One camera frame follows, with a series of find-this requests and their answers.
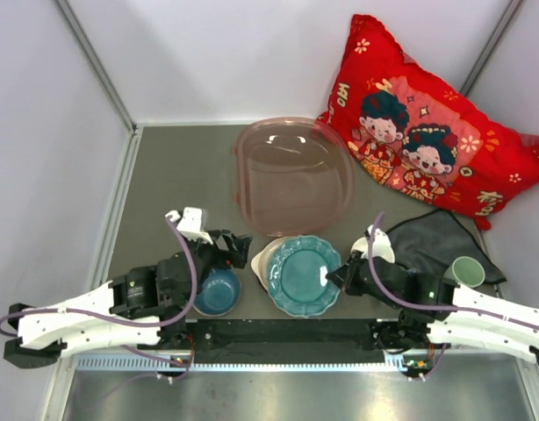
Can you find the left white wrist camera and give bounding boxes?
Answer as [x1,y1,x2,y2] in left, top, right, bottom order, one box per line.
[165,207,213,245]

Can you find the pink translucent plastic bin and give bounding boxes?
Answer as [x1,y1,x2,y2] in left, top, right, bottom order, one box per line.
[233,117,354,237]

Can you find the white ceramic bowl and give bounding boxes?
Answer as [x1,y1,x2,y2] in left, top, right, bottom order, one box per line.
[351,232,395,263]

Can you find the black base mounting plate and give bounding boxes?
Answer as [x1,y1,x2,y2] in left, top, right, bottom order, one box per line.
[138,319,429,364]

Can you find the cream white ceramic plate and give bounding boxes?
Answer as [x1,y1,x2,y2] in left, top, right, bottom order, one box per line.
[250,237,287,291]

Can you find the dark blue ceramic bowl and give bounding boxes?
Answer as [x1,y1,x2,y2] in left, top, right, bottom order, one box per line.
[194,269,241,317]

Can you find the pale green cup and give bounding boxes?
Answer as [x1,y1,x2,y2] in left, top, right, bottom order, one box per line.
[444,256,485,289]

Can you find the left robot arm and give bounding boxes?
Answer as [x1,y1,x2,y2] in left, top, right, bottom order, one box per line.
[2,230,252,369]

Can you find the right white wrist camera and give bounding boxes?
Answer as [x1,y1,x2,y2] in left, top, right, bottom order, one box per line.
[363,225,395,263]

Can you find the aluminium front frame rail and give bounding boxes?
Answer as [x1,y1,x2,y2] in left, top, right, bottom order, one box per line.
[58,318,539,374]

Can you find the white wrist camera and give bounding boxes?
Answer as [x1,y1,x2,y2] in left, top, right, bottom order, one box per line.
[165,207,213,245]
[363,225,395,263]

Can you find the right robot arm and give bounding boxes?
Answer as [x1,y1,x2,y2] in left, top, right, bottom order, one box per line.
[326,251,539,367]

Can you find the dark grey cloth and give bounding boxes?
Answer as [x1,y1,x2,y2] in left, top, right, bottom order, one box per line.
[386,210,507,285]

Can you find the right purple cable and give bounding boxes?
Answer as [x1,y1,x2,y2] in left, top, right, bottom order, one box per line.
[366,212,539,379]

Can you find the red cartoon print pillow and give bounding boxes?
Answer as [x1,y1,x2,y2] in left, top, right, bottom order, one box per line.
[320,14,539,230]

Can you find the teal scalloped ceramic plate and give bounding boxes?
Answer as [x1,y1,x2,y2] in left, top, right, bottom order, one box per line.
[267,235,341,318]

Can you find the right aluminium corner post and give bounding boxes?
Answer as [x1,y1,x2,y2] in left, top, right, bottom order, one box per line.
[459,0,526,96]

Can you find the aluminium corner post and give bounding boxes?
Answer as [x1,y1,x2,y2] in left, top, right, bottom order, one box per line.
[52,0,137,133]
[459,0,526,96]

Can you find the left aluminium corner post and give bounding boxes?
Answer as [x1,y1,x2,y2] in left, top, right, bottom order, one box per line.
[52,0,137,133]

